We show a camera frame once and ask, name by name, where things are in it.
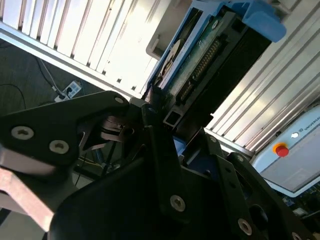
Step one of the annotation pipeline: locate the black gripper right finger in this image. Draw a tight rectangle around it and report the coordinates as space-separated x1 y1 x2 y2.
197 127 315 240

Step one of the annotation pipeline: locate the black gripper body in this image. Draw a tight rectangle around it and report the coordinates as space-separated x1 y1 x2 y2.
48 156 237 240

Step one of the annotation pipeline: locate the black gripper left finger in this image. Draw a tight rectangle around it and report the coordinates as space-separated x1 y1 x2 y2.
0 86 195 225

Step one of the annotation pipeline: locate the hard disk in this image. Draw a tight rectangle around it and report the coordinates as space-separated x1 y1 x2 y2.
147 0 287 121

